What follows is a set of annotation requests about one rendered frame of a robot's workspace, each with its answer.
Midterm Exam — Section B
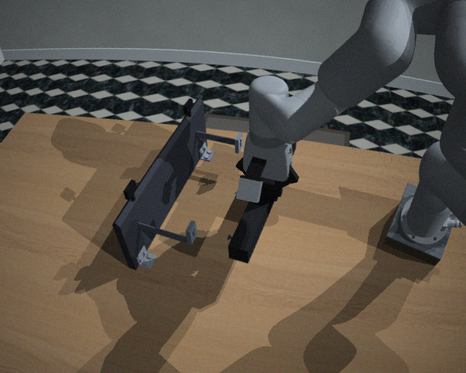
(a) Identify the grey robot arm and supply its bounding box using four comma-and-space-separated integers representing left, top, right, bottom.
249, 0, 466, 245

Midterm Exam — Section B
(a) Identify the black rectangular bar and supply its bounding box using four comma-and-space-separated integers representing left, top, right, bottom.
228, 177, 276, 263

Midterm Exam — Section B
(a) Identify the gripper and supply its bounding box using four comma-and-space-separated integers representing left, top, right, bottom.
236, 132, 299, 201

